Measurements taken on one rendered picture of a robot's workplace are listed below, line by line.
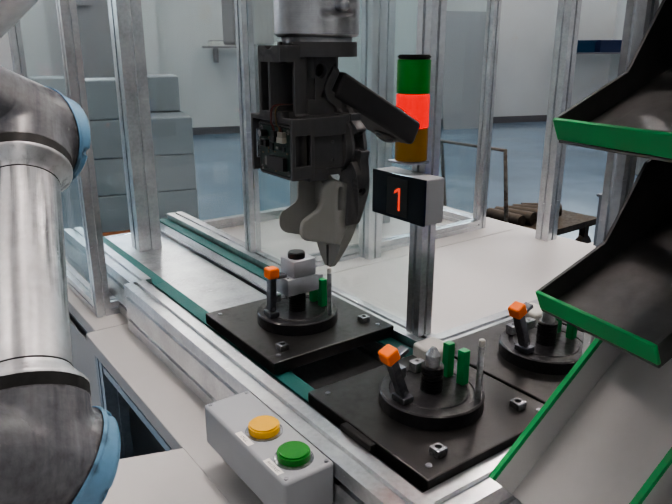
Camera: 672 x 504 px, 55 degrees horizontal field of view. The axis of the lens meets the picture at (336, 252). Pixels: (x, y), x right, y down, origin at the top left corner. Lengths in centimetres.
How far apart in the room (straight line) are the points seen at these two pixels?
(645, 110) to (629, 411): 29
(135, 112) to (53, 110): 84
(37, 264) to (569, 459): 58
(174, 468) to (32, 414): 37
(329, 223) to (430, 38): 47
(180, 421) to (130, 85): 90
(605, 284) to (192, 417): 69
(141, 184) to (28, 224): 97
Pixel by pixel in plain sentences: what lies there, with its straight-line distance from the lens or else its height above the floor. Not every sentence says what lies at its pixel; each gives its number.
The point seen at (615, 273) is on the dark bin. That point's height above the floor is 122.
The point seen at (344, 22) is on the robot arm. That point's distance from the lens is 58.
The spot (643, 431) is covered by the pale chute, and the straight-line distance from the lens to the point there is 70.
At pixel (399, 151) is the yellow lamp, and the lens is 100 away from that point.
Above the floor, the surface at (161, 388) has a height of 86.
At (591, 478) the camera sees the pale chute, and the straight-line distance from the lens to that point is 70.
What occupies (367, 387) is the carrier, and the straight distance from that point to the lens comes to 93.
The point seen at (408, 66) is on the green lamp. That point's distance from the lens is 98.
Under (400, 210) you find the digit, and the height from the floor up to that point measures 119.
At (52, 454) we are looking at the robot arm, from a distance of 65.
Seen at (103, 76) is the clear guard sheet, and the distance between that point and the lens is 196.
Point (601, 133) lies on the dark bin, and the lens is 57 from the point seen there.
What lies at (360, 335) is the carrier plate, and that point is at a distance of 109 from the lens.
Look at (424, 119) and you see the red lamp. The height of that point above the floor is 132.
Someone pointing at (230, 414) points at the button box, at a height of 96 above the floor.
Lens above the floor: 143
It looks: 18 degrees down
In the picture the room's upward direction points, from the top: straight up
